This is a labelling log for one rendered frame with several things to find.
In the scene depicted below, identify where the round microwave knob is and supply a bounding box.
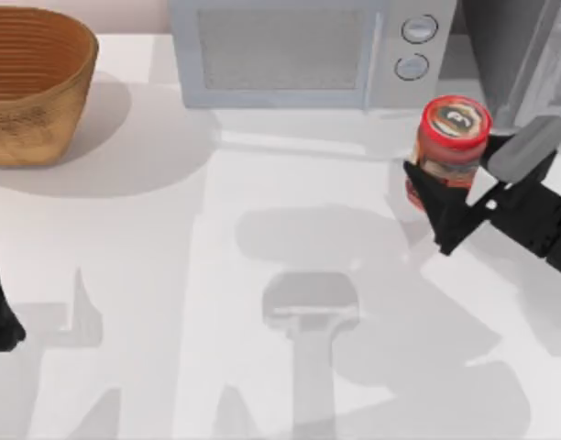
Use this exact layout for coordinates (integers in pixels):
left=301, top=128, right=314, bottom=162
left=401, top=13, right=440, bottom=45
left=393, top=52, right=431, bottom=83

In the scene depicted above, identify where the brown woven basket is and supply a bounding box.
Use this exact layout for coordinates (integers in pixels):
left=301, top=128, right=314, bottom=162
left=0, top=8, right=101, bottom=169

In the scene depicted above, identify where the red lidded jar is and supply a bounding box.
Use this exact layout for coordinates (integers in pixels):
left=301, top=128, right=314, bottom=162
left=403, top=94, right=494, bottom=213

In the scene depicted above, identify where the pale microwave oven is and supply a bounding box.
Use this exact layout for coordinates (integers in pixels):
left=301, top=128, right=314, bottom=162
left=167, top=0, right=460, bottom=116

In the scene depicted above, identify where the microwave oven door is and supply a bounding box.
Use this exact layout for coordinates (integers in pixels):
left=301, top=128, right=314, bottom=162
left=169, top=0, right=383, bottom=111

